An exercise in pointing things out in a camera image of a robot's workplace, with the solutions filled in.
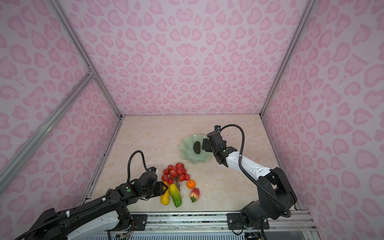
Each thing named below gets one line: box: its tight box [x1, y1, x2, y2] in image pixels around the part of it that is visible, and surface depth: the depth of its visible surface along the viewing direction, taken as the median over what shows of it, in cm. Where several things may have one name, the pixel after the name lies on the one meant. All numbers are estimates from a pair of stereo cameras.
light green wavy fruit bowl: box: [179, 134, 215, 165], surface depth 100 cm
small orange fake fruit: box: [186, 179, 196, 190], surface depth 84 cm
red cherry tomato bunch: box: [161, 162, 191, 192], surface depth 86 cm
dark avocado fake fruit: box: [193, 141, 201, 155], surface depth 100 cm
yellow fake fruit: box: [160, 181, 170, 206], surface depth 80 cm
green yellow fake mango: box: [169, 183, 182, 208], surface depth 80 cm
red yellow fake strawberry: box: [190, 187, 200, 203], surface depth 80 cm
